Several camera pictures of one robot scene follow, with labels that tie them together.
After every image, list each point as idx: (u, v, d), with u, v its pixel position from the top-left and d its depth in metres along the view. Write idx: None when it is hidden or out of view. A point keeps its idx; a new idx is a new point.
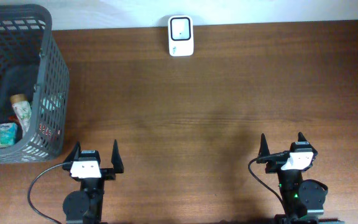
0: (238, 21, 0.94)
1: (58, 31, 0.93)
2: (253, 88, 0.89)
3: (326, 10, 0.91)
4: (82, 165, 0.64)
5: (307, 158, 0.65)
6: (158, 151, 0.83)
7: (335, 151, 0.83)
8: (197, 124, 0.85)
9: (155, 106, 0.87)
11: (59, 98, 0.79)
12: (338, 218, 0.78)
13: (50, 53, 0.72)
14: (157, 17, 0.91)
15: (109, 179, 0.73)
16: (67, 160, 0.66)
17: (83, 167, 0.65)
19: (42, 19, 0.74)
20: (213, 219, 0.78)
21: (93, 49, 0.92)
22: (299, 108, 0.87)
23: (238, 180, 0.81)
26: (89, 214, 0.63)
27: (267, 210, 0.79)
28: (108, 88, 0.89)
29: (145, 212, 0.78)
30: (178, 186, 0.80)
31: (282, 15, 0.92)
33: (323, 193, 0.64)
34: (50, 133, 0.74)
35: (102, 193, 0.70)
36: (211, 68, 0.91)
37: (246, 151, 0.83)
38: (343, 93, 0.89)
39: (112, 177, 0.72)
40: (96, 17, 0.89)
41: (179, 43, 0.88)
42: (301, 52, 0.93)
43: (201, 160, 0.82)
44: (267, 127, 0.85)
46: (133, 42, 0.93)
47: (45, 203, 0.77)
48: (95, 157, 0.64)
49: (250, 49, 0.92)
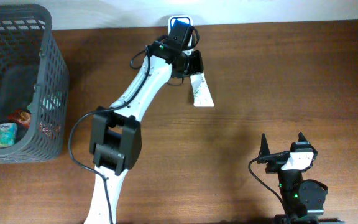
0: (238, 21, 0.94)
1: (57, 31, 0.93)
2: (253, 88, 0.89)
3: (325, 12, 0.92)
4: (103, 172, 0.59)
5: (307, 159, 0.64)
6: (157, 151, 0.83)
7: (334, 150, 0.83)
8: (197, 125, 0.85)
9: (155, 106, 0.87)
11: (58, 98, 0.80)
12: (339, 218, 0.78)
13: (50, 53, 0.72)
14: (157, 17, 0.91)
15: (117, 167, 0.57)
16: (123, 165, 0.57)
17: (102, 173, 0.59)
19: (43, 20, 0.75)
20: (213, 219, 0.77)
21: (94, 50, 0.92)
22: (299, 107, 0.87)
23: (238, 180, 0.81)
26: (116, 156, 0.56)
27: (267, 210, 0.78)
28: (108, 86, 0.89)
29: (144, 212, 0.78)
30: (178, 186, 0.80)
31: (281, 16, 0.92)
33: (322, 193, 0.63)
34: (50, 132, 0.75)
35: (119, 164, 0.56)
36: (211, 68, 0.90)
37: (247, 151, 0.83)
38: (342, 92, 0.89)
39: (121, 167, 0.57)
40: (96, 17, 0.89)
41: (206, 90, 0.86)
42: (300, 52, 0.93)
43: (201, 159, 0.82)
44: (267, 127, 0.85)
46: (133, 42, 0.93)
47: (44, 203, 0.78)
48: (117, 171, 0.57)
49: (250, 49, 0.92)
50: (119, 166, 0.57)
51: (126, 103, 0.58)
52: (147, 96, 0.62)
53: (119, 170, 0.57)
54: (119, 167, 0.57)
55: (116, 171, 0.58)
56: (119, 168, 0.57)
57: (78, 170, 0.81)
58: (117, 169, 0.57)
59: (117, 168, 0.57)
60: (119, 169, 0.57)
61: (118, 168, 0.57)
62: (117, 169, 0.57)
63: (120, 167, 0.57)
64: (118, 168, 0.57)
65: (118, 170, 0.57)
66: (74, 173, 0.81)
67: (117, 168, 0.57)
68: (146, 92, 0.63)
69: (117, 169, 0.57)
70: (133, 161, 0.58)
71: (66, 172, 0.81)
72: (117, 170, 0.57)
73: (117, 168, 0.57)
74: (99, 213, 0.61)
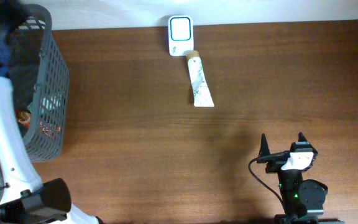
0: (237, 21, 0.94)
1: (56, 30, 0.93)
2: (253, 88, 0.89)
3: (324, 12, 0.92)
4: None
5: (307, 158, 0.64)
6: (157, 150, 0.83)
7: (335, 150, 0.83)
8: (197, 125, 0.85)
9: (155, 106, 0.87)
11: (59, 98, 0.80)
12: (338, 218, 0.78)
13: (50, 53, 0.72)
14: (156, 17, 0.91)
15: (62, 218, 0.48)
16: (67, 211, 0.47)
17: None
19: (42, 18, 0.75)
20: (213, 219, 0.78)
21: (94, 50, 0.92)
22: (299, 108, 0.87)
23: (238, 180, 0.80)
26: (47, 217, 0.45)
27: (267, 210, 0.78)
28: (108, 87, 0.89)
29: (144, 211, 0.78)
30: (178, 186, 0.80)
31: (280, 15, 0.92)
33: (323, 193, 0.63)
34: (50, 132, 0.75)
35: (58, 216, 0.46)
36: (210, 68, 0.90)
37: (246, 151, 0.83)
38: (342, 92, 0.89)
39: (61, 216, 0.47)
40: (96, 17, 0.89)
41: (206, 91, 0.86)
42: (299, 52, 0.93)
43: (201, 159, 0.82)
44: (267, 127, 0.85)
46: (133, 42, 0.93)
47: None
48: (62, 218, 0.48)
49: (250, 49, 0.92)
50: (60, 216, 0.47)
51: (2, 186, 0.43)
52: (10, 152, 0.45)
53: (63, 216, 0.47)
54: (59, 217, 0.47)
55: (63, 218, 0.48)
56: (60, 216, 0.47)
57: (78, 170, 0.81)
58: (61, 217, 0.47)
59: (59, 217, 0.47)
60: (62, 216, 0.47)
61: (61, 216, 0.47)
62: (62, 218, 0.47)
63: (59, 217, 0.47)
64: (60, 217, 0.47)
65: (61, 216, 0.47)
66: (74, 172, 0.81)
67: (59, 217, 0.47)
68: (4, 152, 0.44)
69: (61, 216, 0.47)
70: (66, 201, 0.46)
71: (66, 172, 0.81)
72: (62, 217, 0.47)
73: (61, 216, 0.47)
74: None
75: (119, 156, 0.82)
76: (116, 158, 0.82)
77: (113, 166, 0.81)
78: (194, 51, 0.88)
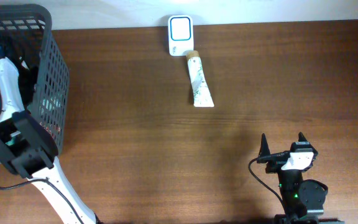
0: (237, 21, 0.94)
1: (56, 30, 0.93)
2: (252, 88, 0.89)
3: (324, 12, 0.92)
4: (42, 186, 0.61)
5: (307, 159, 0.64)
6: (156, 150, 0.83)
7: (335, 150, 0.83)
8: (197, 125, 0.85)
9: (155, 106, 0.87)
11: (59, 98, 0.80)
12: (338, 218, 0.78)
13: (50, 53, 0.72)
14: (157, 17, 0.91)
15: (47, 162, 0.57)
16: (51, 154, 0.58)
17: (43, 188, 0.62)
19: (42, 19, 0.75)
20: (213, 219, 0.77)
21: (93, 50, 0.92)
22: (299, 108, 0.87)
23: (238, 180, 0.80)
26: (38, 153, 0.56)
27: (267, 210, 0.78)
28: (108, 86, 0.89)
29: (143, 212, 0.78)
30: (178, 186, 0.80)
31: (279, 15, 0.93)
33: (323, 193, 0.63)
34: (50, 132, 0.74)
35: (47, 155, 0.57)
36: (210, 68, 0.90)
37: (246, 151, 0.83)
38: (342, 92, 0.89)
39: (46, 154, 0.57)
40: (97, 17, 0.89)
41: (206, 91, 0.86)
42: (299, 52, 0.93)
43: (201, 159, 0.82)
44: (267, 127, 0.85)
46: (133, 42, 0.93)
47: (45, 203, 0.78)
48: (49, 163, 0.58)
49: (249, 49, 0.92)
50: (46, 157, 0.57)
51: None
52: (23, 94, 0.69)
53: (48, 159, 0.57)
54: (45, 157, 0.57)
55: (48, 162, 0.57)
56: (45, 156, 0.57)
57: (78, 170, 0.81)
58: (45, 158, 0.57)
59: (44, 157, 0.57)
60: (48, 159, 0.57)
61: (49, 156, 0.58)
62: (47, 162, 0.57)
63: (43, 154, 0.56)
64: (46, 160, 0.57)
65: (45, 154, 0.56)
66: (74, 172, 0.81)
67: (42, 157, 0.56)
68: None
69: (45, 157, 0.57)
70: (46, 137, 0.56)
71: (66, 172, 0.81)
72: (46, 160, 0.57)
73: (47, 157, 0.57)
74: (71, 211, 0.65)
75: (119, 155, 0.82)
76: (116, 158, 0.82)
77: (112, 166, 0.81)
78: (195, 51, 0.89)
